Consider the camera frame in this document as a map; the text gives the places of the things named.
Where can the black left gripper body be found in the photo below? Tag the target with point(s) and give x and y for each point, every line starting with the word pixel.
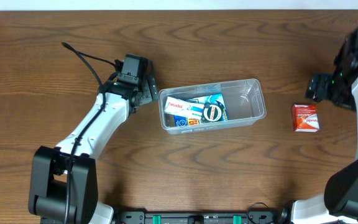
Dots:
pixel 150 88

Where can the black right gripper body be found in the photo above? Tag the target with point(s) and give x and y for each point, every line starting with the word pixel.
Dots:
pixel 326 89

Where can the white Panadol packet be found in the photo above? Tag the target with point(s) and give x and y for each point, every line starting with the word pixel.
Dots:
pixel 183 108

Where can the red Panadol box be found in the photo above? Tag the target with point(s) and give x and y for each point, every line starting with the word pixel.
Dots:
pixel 305 118

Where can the clear plastic container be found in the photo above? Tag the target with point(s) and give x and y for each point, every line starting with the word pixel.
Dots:
pixel 243 99

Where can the blue fever medicine box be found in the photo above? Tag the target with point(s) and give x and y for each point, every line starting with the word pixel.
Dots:
pixel 216 99

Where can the green Zam-Buk box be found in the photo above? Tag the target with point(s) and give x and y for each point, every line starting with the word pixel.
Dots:
pixel 213 113

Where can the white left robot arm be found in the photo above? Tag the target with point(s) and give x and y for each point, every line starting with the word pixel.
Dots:
pixel 63 182

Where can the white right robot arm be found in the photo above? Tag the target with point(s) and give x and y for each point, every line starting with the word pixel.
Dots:
pixel 339 202

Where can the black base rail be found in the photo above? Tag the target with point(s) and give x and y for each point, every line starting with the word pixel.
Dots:
pixel 258 213

